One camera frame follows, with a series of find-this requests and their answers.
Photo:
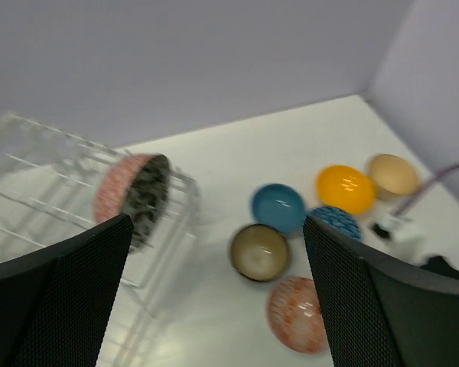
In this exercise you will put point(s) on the yellow bowl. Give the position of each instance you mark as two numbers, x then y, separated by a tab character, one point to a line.
346	188

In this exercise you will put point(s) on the blue triangle pattern bowl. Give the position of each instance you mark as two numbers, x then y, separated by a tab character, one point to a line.
339	219

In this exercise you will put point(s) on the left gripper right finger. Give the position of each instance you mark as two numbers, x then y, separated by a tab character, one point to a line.
378	310

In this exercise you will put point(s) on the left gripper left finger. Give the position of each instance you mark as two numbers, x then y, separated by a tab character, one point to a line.
55	303

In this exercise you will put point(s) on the tan beige bowl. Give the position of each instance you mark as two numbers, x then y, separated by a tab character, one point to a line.
393	176

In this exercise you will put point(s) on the dark brown cream bowl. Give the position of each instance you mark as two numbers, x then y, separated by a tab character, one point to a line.
259	253

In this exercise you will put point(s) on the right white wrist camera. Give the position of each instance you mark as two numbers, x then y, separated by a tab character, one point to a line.
403	237

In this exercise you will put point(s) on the teal blue bowl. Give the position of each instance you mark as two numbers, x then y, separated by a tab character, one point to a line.
279	206

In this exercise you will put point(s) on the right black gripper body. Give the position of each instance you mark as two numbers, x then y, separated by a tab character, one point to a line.
439	265

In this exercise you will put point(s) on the orange red patterned bowl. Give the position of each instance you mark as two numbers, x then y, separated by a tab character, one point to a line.
294	315

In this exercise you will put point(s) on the black white floral bowl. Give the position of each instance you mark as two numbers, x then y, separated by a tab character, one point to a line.
137	185

